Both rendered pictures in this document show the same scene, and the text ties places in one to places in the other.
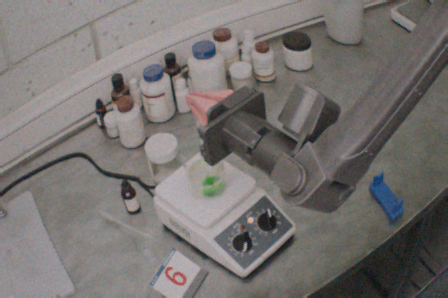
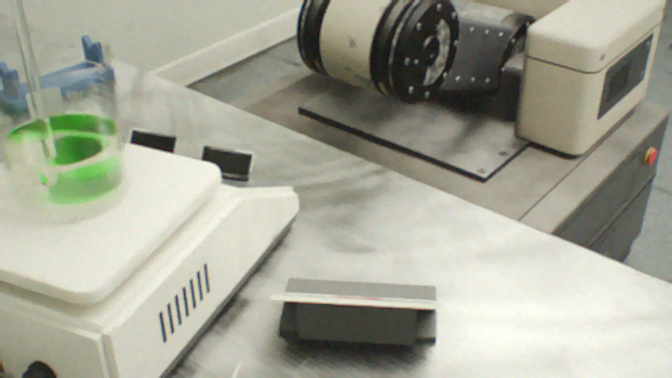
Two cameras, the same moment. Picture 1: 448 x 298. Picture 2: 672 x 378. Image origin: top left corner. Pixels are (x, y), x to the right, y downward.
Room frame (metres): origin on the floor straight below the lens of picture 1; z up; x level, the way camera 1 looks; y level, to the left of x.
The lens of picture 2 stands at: (0.69, 0.42, 1.07)
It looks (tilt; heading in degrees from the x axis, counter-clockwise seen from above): 33 degrees down; 244
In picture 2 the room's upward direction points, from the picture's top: 1 degrees counter-clockwise
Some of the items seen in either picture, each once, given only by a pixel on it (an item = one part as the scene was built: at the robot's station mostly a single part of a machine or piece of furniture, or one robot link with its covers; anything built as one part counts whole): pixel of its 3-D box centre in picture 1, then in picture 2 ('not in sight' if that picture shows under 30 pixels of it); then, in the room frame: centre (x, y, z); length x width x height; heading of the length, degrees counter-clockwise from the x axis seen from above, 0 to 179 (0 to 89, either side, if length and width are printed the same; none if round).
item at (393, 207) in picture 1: (387, 193); not in sight; (0.63, -0.29, 0.77); 0.10 x 0.03 x 0.04; 19
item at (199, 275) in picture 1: (178, 278); (358, 293); (0.53, 0.10, 0.77); 0.09 x 0.06 x 0.04; 149
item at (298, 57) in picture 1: (297, 50); not in sight; (1.07, -0.19, 0.79); 0.07 x 0.07 x 0.07
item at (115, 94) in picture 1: (120, 96); not in sight; (0.97, 0.19, 0.80); 0.04 x 0.04 x 0.11
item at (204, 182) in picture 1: (202, 171); (64, 128); (0.66, 0.04, 0.88); 0.07 x 0.06 x 0.08; 136
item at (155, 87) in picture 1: (156, 91); not in sight; (0.96, 0.12, 0.81); 0.06 x 0.06 x 0.11
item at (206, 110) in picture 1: (215, 107); not in sight; (0.65, 0.00, 1.01); 0.09 x 0.07 x 0.07; 36
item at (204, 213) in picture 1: (204, 188); (71, 204); (0.67, 0.04, 0.83); 0.12 x 0.12 x 0.01; 40
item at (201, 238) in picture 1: (219, 213); (114, 243); (0.65, 0.02, 0.79); 0.22 x 0.13 x 0.08; 40
